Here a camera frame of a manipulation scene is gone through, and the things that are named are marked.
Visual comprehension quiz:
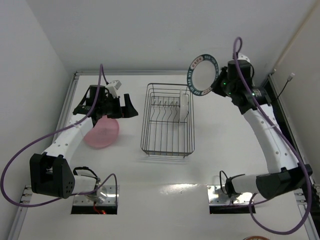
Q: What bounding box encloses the white deep plate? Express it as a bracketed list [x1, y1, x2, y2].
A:
[179, 89, 189, 123]

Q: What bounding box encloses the aluminium table frame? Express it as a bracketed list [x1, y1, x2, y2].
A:
[9, 70, 81, 240]

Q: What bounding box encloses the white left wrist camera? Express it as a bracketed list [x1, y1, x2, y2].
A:
[106, 80, 122, 98]

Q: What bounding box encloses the metal base plate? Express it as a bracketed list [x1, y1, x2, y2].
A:
[207, 185, 253, 207]
[72, 185, 120, 207]

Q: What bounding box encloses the black usb cable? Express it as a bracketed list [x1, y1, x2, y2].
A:
[276, 72, 296, 101]

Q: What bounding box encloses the green rimmed white plate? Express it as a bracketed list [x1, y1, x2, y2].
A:
[186, 53, 220, 97]

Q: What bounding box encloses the grey wire dish rack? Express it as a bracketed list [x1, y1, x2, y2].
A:
[140, 83, 195, 158]

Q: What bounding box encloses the pink plastic plate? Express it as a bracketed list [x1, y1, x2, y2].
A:
[83, 116, 120, 149]

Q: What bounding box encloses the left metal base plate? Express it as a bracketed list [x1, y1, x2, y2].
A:
[72, 185, 120, 207]

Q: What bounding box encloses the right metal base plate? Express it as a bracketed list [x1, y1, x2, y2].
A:
[207, 185, 253, 207]

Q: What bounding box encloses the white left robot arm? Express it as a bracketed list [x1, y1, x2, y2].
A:
[29, 80, 138, 199]

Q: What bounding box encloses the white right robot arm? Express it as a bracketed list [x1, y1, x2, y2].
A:
[212, 60, 313, 200]

